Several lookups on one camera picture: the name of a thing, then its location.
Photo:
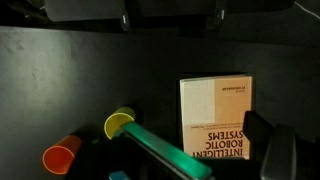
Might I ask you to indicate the white and orange book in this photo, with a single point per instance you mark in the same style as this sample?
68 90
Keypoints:
230 110

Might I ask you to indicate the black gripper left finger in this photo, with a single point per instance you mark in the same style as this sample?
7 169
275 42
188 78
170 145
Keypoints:
166 151

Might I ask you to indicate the blue plastic cup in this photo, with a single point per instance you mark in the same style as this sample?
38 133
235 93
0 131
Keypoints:
118 175

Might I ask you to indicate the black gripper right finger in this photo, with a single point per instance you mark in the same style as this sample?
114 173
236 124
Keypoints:
278 153

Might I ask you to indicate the orange plastic cup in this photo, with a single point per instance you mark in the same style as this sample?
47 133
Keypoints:
60 158

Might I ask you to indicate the yellow plastic cup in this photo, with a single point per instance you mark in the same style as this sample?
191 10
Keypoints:
115 123

